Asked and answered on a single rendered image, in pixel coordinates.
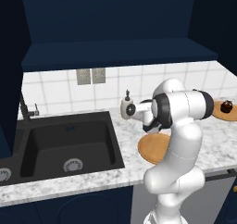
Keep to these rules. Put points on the dark blue wall cabinet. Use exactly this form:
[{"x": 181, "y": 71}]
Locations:
[{"x": 216, "y": 21}]

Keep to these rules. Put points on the grey dishwasher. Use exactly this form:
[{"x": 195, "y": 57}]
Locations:
[{"x": 213, "y": 203}]

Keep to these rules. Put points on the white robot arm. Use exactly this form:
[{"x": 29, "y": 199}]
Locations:
[{"x": 182, "y": 147}]

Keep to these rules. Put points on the black kitchen sink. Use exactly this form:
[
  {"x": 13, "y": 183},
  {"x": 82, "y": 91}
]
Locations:
[{"x": 68, "y": 144}]

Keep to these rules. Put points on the black sink faucet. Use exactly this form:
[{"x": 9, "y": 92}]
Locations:
[{"x": 25, "y": 110}]

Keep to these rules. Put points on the chocolate cupcake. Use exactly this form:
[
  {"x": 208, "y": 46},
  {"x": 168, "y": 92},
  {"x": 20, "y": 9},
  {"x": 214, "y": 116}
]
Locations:
[{"x": 226, "y": 106}]

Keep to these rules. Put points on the cream soap dispenser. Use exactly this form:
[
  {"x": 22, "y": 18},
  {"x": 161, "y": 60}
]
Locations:
[{"x": 123, "y": 109}]

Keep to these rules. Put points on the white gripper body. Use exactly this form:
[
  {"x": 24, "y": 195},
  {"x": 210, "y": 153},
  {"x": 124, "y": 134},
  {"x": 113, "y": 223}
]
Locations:
[{"x": 151, "y": 126}]

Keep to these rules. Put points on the dark blue sink base cabinet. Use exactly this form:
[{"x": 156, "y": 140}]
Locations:
[{"x": 77, "y": 206}]

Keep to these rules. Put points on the grey wall outlet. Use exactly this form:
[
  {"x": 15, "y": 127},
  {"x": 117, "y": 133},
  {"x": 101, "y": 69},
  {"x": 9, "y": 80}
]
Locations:
[
  {"x": 98, "y": 75},
  {"x": 83, "y": 77}
]

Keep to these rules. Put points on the dark blue tall cabinet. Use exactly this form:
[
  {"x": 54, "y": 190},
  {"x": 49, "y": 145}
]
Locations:
[{"x": 10, "y": 79}]

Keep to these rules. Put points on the round wooden cutting board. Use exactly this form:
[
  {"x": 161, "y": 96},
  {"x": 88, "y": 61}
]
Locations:
[{"x": 152, "y": 147}]

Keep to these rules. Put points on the round wooden plate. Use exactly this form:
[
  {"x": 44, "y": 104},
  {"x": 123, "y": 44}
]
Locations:
[{"x": 230, "y": 116}]

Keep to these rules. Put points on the dark blue upper cabinet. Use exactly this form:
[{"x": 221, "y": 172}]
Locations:
[{"x": 117, "y": 53}]

